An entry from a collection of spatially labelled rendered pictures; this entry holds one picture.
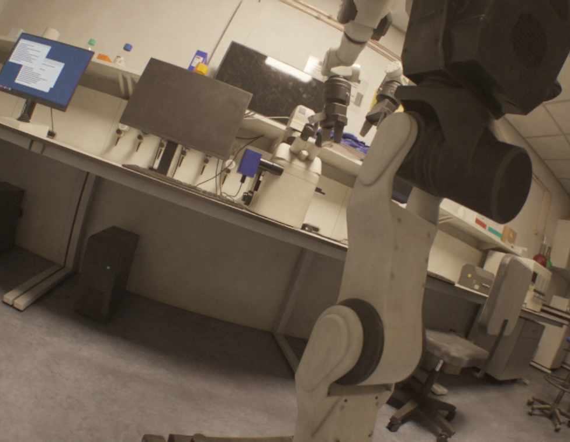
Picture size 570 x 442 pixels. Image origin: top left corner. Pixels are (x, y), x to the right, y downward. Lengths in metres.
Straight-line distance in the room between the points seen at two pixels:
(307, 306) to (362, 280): 1.65
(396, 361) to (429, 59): 0.49
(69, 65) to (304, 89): 1.38
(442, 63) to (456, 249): 2.47
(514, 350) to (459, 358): 1.67
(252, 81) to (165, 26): 0.83
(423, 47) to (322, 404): 0.61
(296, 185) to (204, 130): 0.51
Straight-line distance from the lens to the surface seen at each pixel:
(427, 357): 2.66
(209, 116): 1.40
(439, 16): 0.57
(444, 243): 2.74
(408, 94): 0.58
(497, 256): 3.09
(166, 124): 1.39
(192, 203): 1.06
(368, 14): 0.75
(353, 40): 0.83
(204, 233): 1.88
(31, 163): 2.21
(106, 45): 2.36
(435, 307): 2.88
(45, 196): 2.14
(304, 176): 1.14
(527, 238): 4.31
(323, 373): 0.47
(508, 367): 3.13
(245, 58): 1.94
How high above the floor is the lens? 0.77
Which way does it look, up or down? level
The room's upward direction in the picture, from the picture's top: 20 degrees clockwise
